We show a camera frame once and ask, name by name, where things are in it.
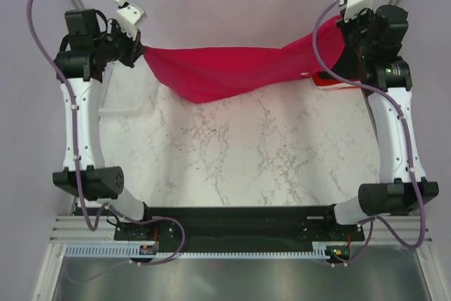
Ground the crimson red t shirt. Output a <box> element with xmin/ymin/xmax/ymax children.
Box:
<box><xmin>142</xmin><ymin>14</ymin><xmax>349</xmax><ymax>105</ymax></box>

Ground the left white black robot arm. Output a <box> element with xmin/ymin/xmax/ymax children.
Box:
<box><xmin>52</xmin><ymin>4</ymin><xmax>155</xmax><ymax>240</ymax></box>

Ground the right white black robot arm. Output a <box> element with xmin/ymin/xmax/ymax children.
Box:
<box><xmin>322</xmin><ymin>5</ymin><xmax>439</xmax><ymax>248</ymax></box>

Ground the white plastic laundry basket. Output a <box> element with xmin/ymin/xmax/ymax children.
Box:
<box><xmin>99</xmin><ymin>62</ymin><xmax>147</xmax><ymax>117</ymax></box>

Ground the folded orange t shirt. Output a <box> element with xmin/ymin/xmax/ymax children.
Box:
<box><xmin>317</xmin><ymin>83</ymin><xmax>360</xmax><ymax>91</ymax></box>

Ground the folded white t shirt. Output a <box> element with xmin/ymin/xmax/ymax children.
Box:
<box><xmin>313</xmin><ymin>78</ymin><xmax>349</xmax><ymax>90</ymax></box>

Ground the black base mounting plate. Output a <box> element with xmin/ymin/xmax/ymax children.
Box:
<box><xmin>114</xmin><ymin>206</ymin><xmax>364</xmax><ymax>252</ymax></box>

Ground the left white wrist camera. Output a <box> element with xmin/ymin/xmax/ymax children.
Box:
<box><xmin>114</xmin><ymin>0</ymin><xmax>147</xmax><ymax>40</ymax></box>

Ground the aluminium front frame rail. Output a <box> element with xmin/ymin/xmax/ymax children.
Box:
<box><xmin>49</xmin><ymin>216</ymin><xmax>420</xmax><ymax>245</ymax></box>

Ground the white slotted cable duct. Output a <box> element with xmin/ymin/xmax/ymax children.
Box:
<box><xmin>64</xmin><ymin>242</ymin><xmax>349</xmax><ymax>259</ymax></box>

